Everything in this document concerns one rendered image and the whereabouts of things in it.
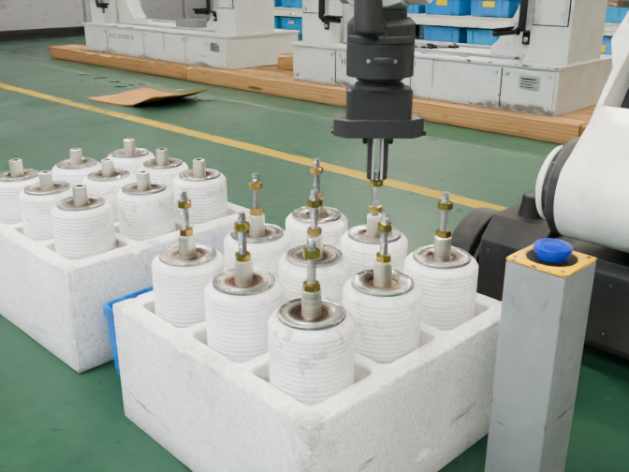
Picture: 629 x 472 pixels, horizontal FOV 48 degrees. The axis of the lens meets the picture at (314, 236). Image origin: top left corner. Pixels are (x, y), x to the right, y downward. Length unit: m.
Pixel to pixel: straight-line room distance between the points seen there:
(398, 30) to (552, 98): 2.01
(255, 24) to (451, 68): 1.51
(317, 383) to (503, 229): 0.56
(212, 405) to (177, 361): 0.07
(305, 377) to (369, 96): 0.38
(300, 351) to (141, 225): 0.55
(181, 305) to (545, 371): 0.45
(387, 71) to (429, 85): 2.27
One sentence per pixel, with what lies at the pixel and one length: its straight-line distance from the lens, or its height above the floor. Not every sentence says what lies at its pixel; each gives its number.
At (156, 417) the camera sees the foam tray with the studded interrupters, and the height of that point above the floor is 0.05.
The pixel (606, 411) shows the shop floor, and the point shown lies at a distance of 1.15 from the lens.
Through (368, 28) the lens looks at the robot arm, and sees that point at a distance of 0.88.
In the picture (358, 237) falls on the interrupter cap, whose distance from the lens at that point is 0.99.
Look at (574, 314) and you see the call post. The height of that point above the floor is 0.26.
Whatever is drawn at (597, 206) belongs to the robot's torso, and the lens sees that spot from 0.99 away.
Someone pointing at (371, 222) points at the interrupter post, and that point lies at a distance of 0.99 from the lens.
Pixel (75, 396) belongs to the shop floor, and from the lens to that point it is 1.15.
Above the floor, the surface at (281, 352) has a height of 0.22.
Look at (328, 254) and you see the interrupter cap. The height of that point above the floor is 0.25.
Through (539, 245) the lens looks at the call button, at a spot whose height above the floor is 0.33.
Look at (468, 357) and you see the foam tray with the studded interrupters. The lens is 0.92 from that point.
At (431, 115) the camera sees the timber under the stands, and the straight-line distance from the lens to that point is 3.09.
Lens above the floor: 0.60
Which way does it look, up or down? 21 degrees down
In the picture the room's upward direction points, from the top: straight up
